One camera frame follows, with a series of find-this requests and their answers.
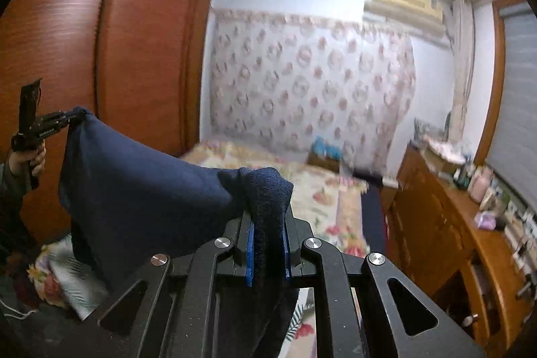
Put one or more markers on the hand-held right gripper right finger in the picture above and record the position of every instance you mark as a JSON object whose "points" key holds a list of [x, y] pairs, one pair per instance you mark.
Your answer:
{"points": [[287, 263]]}

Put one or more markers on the floral blanket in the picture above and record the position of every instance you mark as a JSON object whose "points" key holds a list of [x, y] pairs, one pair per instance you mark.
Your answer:
{"points": [[319, 198]]}

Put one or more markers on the cardboard box with blue contents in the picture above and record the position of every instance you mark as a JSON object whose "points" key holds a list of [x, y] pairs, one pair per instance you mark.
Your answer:
{"points": [[323, 163]]}

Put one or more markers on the person's left forearm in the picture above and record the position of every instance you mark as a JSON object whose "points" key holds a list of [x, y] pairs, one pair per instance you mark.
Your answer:
{"points": [[10, 194]]}

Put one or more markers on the navy printed t-shirt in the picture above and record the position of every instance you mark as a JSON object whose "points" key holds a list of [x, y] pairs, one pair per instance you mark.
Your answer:
{"points": [[147, 194]]}

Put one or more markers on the open cardboard box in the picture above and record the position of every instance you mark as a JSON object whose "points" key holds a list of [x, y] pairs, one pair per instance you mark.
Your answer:
{"points": [[440, 161]]}

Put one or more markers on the cream corner curtain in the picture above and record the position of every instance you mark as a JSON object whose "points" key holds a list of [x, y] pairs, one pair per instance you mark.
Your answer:
{"points": [[461, 68]]}

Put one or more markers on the person's left hand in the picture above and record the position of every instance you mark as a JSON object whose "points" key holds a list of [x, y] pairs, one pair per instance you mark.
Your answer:
{"points": [[16, 165]]}

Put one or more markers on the leaf print bedsheet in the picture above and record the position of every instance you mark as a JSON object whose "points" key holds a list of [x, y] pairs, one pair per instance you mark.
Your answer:
{"points": [[75, 282]]}

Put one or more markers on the dark blue bed sheet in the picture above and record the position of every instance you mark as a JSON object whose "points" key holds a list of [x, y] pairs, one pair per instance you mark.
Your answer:
{"points": [[373, 223]]}

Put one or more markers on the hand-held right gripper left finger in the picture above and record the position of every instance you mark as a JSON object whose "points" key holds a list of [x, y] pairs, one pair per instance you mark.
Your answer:
{"points": [[250, 257]]}

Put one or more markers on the wall air conditioner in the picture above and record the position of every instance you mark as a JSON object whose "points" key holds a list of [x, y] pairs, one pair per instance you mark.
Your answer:
{"points": [[402, 10]]}

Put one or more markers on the floral pink curtain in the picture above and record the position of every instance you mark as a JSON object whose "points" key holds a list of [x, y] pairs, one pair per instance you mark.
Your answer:
{"points": [[302, 89]]}

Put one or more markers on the pink bottle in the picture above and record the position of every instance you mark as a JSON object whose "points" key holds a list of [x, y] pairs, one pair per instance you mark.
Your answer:
{"points": [[480, 186]]}

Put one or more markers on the wooden cabinet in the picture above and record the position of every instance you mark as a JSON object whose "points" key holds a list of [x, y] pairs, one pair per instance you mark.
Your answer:
{"points": [[423, 240]]}

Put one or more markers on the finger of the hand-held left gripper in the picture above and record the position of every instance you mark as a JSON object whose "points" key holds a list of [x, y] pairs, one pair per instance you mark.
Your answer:
{"points": [[58, 121]]}

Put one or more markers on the wooden louvered wardrobe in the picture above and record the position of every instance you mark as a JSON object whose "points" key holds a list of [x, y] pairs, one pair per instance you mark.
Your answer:
{"points": [[138, 47]]}

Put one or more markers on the grey window blind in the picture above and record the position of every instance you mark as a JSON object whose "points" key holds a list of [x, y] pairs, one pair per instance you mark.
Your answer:
{"points": [[516, 110]]}

